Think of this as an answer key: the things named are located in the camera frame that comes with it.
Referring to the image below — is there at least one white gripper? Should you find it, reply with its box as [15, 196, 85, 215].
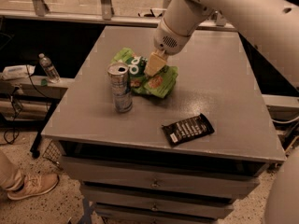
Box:
[145, 18, 191, 77]

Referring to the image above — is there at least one green rice chip bag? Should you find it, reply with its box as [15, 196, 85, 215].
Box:
[111, 48, 178, 99]

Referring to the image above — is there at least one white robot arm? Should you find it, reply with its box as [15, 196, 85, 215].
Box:
[145, 0, 299, 86]

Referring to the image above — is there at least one silver redbull can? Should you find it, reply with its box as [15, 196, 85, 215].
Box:
[107, 62, 133, 113]

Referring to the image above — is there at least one black snack bar wrapper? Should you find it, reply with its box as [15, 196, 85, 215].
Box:
[162, 114, 214, 147]

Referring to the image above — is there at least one clear plastic water bottle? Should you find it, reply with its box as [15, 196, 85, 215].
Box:
[38, 53, 60, 83]

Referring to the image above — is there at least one grey drawer cabinet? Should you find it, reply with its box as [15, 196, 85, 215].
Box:
[43, 26, 285, 224]

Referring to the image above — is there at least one white tissue pack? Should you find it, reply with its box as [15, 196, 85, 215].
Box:
[2, 64, 36, 80]

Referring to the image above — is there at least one low side bench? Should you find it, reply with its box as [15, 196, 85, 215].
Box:
[0, 76, 74, 159]

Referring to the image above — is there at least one tan sneaker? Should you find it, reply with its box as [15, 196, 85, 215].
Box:
[7, 174, 59, 201]

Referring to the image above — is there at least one beige trouser leg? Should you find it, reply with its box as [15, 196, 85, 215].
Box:
[0, 150, 24, 191]

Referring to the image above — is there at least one wire mesh basket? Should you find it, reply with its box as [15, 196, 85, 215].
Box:
[42, 142, 61, 166]

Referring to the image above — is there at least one black cable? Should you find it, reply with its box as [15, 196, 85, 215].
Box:
[3, 64, 48, 146]

